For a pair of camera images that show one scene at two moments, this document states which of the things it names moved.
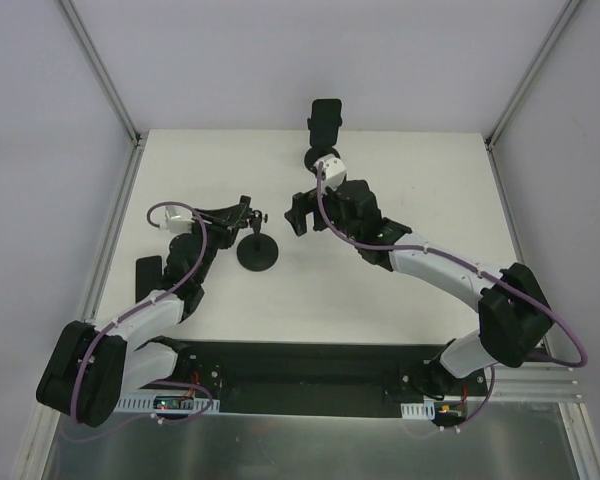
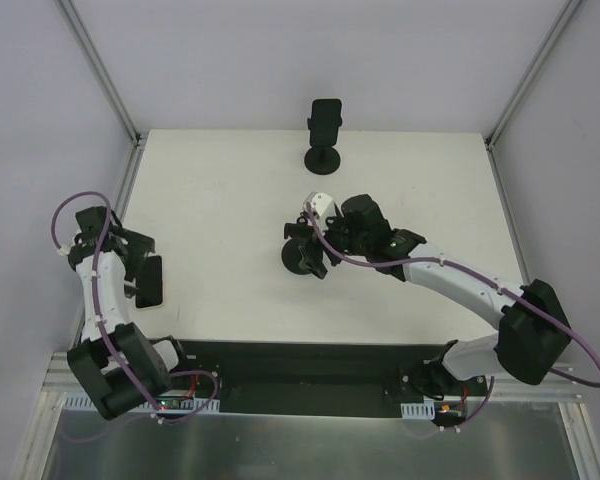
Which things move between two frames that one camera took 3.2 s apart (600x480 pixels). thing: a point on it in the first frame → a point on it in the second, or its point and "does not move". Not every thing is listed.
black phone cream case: (148, 275) does not move
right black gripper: (315, 214) → (318, 242)
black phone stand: (257, 252) → (297, 251)
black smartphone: (325, 120) does not move
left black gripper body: (237, 216) → (143, 262)
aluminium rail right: (536, 382) does not move
